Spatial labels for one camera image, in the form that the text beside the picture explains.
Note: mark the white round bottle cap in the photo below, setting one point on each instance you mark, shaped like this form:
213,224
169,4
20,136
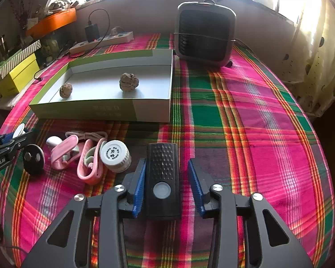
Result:
114,153

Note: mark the greenish glass ornament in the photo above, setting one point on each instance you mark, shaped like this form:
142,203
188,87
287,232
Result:
49,46

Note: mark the black round disc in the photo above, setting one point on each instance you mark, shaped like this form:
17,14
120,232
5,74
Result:
30,167

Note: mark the beige plug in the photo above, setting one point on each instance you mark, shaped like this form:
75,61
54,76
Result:
116,31

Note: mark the grey portable fan heater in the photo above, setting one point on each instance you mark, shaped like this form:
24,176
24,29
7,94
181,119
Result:
205,30

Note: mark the green white cardboard box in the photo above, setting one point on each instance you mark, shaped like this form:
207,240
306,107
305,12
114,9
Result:
100,85

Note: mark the yellow box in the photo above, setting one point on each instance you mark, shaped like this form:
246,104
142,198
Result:
16,74

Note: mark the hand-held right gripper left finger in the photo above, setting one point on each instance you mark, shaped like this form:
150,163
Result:
139,189

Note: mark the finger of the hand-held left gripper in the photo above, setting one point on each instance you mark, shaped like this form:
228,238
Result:
19,142
7,138

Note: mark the pink clip with green inner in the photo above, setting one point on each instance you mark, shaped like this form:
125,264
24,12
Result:
88,177

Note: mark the small walnut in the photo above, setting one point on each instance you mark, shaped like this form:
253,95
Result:
66,90

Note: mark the white power strip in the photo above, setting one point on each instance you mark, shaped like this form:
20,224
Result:
111,40

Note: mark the orange tray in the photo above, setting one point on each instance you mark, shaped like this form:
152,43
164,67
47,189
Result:
51,23

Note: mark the striped box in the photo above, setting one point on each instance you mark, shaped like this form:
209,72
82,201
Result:
19,54

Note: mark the black remote control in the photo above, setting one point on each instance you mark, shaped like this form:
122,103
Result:
162,167

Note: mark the dried branches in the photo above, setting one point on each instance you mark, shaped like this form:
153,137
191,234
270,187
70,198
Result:
21,5

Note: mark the glass jar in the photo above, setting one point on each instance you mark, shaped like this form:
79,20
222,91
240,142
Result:
1,46

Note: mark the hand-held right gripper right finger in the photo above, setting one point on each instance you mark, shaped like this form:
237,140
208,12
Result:
196,189

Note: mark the pink clip with white parts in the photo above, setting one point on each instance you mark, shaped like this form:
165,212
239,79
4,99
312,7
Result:
60,156

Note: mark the cream curtain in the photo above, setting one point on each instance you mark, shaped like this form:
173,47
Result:
323,47

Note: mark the plaid blanket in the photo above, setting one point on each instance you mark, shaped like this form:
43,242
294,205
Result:
240,117

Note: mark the large walnut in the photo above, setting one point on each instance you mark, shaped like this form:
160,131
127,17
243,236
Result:
129,81

